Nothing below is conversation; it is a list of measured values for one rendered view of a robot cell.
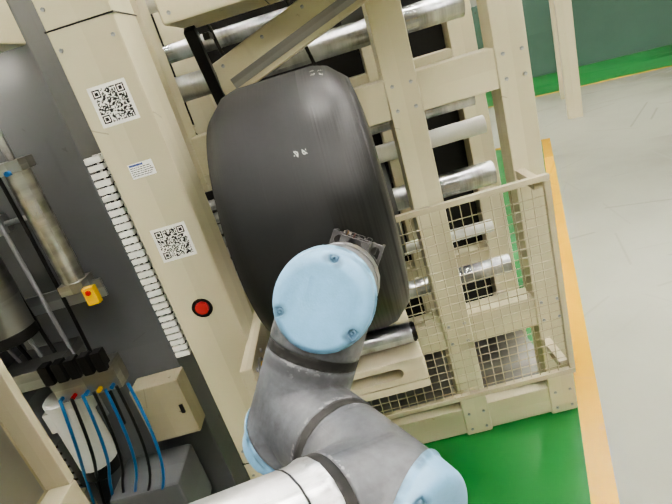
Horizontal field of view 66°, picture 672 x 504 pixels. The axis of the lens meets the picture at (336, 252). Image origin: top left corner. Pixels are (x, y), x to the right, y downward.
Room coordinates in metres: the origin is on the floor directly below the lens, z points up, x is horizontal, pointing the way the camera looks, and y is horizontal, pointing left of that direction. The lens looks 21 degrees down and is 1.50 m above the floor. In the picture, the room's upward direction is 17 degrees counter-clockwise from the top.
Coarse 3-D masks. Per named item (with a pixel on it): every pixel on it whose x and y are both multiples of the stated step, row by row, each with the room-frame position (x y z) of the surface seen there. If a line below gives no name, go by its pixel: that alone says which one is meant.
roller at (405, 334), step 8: (384, 328) 0.97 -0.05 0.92; (392, 328) 0.96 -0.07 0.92; (400, 328) 0.95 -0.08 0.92; (408, 328) 0.95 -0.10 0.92; (368, 336) 0.96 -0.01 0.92; (376, 336) 0.95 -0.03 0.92; (384, 336) 0.95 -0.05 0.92; (392, 336) 0.94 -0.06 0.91; (400, 336) 0.94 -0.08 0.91; (408, 336) 0.94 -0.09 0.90; (416, 336) 0.94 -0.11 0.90; (368, 344) 0.95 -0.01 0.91; (376, 344) 0.94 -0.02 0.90; (384, 344) 0.94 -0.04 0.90; (392, 344) 0.94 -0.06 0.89; (400, 344) 0.94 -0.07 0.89; (368, 352) 0.95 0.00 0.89
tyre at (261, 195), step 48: (240, 96) 1.03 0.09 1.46; (288, 96) 0.97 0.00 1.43; (336, 96) 0.94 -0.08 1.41; (240, 144) 0.91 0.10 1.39; (288, 144) 0.89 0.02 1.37; (336, 144) 0.87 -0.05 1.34; (240, 192) 0.86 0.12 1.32; (288, 192) 0.85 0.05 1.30; (336, 192) 0.83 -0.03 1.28; (384, 192) 0.86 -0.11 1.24; (240, 240) 0.85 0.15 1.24; (288, 240) 0.83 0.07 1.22; (384, 240) 0.83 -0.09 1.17; (384, 288) 0.84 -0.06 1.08
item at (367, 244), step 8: (336, 232) 0.64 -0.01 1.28; (344, 232) 0.64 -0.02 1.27; (352, 232) 0.67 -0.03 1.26; (336, 240) 0.64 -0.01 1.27; (344, 240) 0.57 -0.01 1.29; (352, 240) 0.58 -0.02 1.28; (360, 240) 0.58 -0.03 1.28; (368, 240) 0.64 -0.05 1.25; (368, 248) 0.57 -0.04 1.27; (376, 248) 0.62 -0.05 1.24
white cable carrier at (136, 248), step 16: (96, 160) 1.06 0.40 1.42; (96, 176) 1.06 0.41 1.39; (112, 192) 1.06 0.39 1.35; (112, 208) 1.06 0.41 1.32; (128, 224) 1.06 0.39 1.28; (128, 240) 1.06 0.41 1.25; (144, 256) 1.07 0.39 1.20; (144, 272) 1.06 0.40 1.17; (144, 288) 1.06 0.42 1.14; (160, 288) 1.09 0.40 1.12; (160, 304) 1.06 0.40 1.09; (160, 320) 1.06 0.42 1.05; (176, 320) 1.07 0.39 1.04; (176, 336) 1.06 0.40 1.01; (176, 352) 1.07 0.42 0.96
